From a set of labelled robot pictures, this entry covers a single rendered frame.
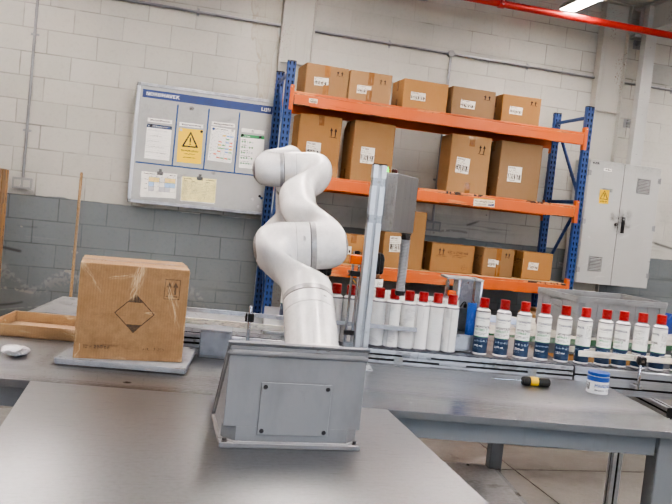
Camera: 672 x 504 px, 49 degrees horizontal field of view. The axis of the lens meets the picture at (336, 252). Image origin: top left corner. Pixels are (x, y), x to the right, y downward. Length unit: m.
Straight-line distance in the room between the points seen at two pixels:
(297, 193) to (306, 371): 0.59
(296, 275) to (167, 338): 0.60
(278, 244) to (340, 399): 0.42
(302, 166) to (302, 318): 0.62
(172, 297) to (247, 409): 0.70
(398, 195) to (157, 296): 0.83
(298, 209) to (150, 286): 0.51
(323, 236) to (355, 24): 5.47
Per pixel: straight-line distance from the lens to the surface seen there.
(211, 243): 6.79
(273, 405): 1.56
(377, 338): 2.60
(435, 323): 2.63
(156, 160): 6.64
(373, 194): 2.40
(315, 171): 2.09
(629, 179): 7.82
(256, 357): 1.54
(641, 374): 2.88
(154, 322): 2.19
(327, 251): 1.80
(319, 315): 1.65
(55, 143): 6.82
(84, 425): 1.68
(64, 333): 2.54
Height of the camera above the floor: 1.33
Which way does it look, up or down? 3 degrees down
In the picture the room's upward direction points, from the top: 6 degrees clockwise
